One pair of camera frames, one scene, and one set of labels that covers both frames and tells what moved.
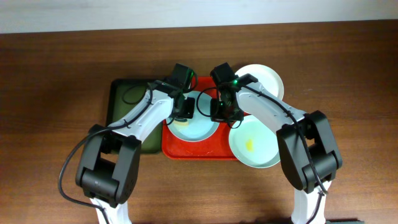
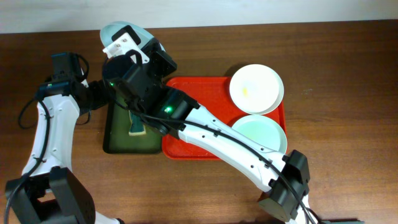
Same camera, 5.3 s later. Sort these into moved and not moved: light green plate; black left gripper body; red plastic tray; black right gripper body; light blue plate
Moved: black right gripper body; light blue plate; black left gripper body
Not moved: red plastic tray; light green plate
